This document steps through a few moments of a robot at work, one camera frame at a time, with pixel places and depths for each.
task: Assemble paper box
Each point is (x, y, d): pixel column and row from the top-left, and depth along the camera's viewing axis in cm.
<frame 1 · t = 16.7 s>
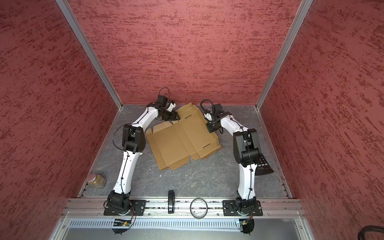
left hand: (176, 120, 107), fingers open
right hand: (210, 129, 100), fingers closed
flat brown cardboard box: (174, 143, 100), on the table
black calculator: (267, 169, 86), point 4 cm above the table
glass spice jar: (98, 181, 77), point 8 cm above the table

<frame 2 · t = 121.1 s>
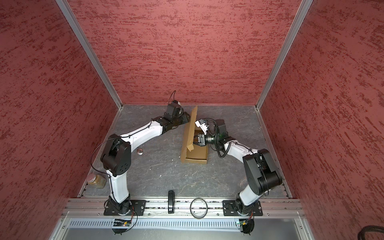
left hand: (187, 118, 92), fingers open
right hand: (188, 143, 81), fingers closed
flat brown cardboard box: (191, 151, 76), point 20 cm above the table
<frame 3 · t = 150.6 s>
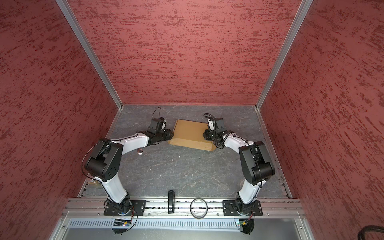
left hand: (171, 136, 97), fingers open
right hand: (204, 136, 96), fingers open
flat brown cardboard box: (189, 134, 99), point 6 cm above the table
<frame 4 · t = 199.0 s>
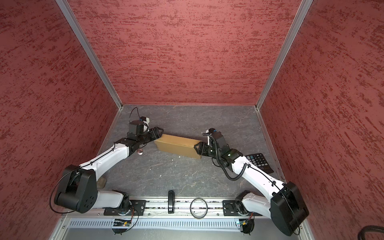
left hand: (159, 135, 89), fingers open
right hand: (197, 150, 81), fingers open
flat brown cardboard box: (177, 145, 83), point 15 cm above the table
